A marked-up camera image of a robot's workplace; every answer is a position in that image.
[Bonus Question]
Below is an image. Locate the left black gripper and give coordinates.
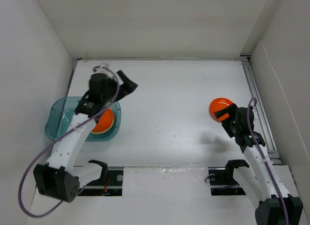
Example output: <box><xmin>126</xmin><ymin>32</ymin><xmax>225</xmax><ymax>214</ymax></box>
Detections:
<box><xmin>101</xmin><ymin>71</ymin><xmax>137</xmax><ymax>104</ymax></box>

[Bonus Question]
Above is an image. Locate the orange plate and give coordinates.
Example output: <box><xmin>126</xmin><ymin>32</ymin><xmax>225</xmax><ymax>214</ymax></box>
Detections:
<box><xmin>97</xmin><ymin>109</ymin><xmax>115</xmax><ymax>126</ymax></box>
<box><xmin>209</xmin><ymin>97</ymin><xmax>233</xmax><ymax>123</ymax></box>

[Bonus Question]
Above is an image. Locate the beige plate with black patch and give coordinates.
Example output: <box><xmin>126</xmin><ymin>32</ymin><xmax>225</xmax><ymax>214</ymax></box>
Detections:
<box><xmin>92</xmin><ymin>124</ymin><xmax>114</xmax><ymax>135</ymax></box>

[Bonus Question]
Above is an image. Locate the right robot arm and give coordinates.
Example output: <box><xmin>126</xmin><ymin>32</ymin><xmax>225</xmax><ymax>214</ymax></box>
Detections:
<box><xmin>214</xmin><ymin>103</ymin><xmax>303</xmax><ymax>225</ymax></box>

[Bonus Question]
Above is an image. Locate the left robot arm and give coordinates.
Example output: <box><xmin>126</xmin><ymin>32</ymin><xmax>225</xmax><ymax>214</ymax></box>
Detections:
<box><xmin>33</xmin><ymin>68</ymin><xmax>137</xmax><ymax>203</ymax></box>

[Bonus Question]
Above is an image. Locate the teal plastic bin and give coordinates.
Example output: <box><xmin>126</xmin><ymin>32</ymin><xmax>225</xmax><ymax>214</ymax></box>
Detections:
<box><xmin>45</xmin><ymin>96</ymin><xmax>122</xmax><ymax>142</ymax></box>

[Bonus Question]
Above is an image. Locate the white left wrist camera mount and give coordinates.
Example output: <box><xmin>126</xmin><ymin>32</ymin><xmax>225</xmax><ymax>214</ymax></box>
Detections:
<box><xmin>93</xmin><ymin>62</ymin><xmax>109</xmax><ymax>72</ymax></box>

